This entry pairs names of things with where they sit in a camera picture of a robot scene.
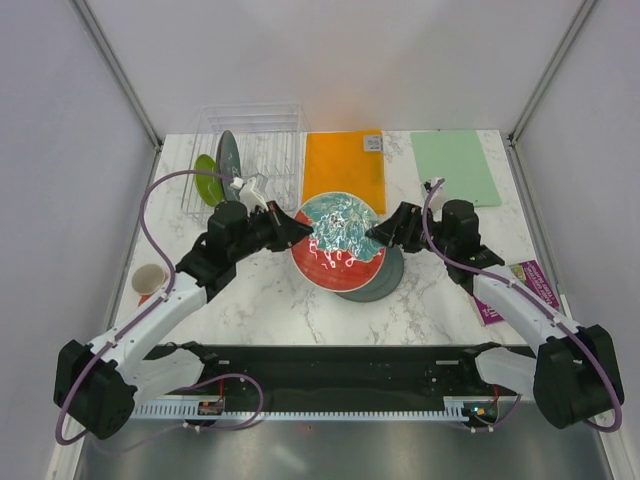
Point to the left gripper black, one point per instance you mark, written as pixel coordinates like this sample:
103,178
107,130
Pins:
287,231

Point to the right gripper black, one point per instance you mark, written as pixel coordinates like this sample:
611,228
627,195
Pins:
389,231

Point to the grey-blue plate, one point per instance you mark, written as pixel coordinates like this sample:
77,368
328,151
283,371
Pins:
384,282

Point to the red and teal plate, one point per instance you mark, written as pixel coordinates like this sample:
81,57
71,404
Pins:
338,256

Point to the lime green plate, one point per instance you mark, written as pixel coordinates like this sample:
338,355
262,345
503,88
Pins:
207,186

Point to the dark blue glazed plate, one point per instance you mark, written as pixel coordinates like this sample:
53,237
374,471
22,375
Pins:
228,164

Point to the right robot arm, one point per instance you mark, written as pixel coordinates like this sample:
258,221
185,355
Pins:
572,375

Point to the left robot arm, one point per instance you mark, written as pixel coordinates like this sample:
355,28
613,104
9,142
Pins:
100,383

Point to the orange cutting mat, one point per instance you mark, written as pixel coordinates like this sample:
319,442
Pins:
337,162

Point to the mint green cutting mat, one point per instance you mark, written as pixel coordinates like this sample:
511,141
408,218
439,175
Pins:
459,158

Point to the white label sticker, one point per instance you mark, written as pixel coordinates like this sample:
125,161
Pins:
373,143

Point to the purple booklet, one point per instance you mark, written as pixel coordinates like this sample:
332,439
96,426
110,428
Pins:
530,274

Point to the white and orange mug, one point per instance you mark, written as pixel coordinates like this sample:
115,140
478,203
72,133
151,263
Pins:
147,280

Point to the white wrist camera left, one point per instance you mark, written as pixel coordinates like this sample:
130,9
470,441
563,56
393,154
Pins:
251,191

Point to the white wire dish rack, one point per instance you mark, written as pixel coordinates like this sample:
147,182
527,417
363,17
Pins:
270,139

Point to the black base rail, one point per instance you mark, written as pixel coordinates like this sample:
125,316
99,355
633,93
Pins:
339,376

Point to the white cable duct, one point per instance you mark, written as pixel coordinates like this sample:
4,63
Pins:
209,409

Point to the aluminium frame post right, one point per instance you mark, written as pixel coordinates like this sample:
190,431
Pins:
563,48

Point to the aluminium frame post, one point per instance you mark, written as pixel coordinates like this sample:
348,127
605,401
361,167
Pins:
563,48
98,37

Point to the aluminium frame post left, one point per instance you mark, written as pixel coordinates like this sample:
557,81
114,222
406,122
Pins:
98,37

